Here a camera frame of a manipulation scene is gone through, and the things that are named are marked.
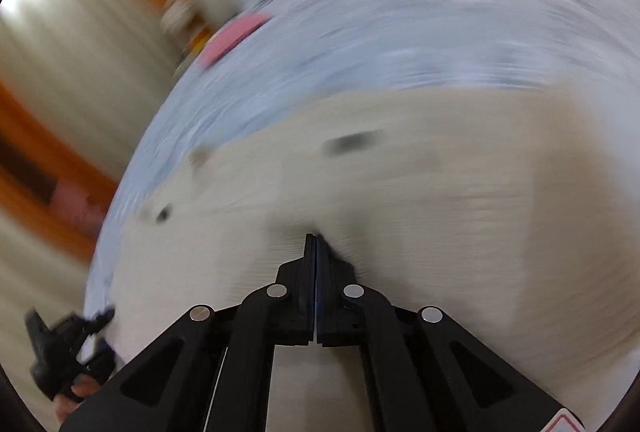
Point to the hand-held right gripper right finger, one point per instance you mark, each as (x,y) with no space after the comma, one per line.
(322,282)

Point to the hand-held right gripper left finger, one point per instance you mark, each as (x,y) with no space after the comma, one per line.
(309,272)

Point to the beige small garment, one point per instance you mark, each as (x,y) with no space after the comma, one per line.
(400,192)

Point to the person's left hand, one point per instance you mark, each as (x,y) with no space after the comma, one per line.
(72,399)

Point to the pink cloth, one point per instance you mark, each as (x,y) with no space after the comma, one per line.
(231,37)

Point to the light blue patterned bedsheet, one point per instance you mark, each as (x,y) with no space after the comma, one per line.
(400,12)

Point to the white curtain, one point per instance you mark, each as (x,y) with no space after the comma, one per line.
(85,62)

